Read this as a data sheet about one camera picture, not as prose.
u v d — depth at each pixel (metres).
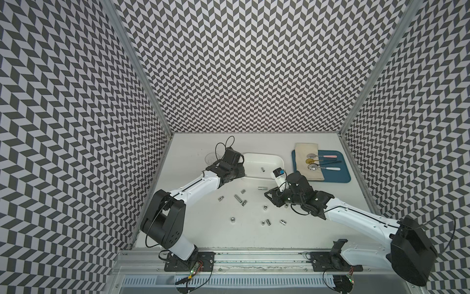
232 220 0.82
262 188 0.94
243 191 0.93
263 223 0.82
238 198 0.91
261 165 1.01
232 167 0.68
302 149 1.08
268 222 0.82
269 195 0.76
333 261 0.65
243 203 0.89
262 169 1.02
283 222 0.83
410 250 0.40
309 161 1.04
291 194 0.67
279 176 0.71
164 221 0.43
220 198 0.89
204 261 0.71
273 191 0.71
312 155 1.06
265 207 0.86
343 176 1.00
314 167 1.02
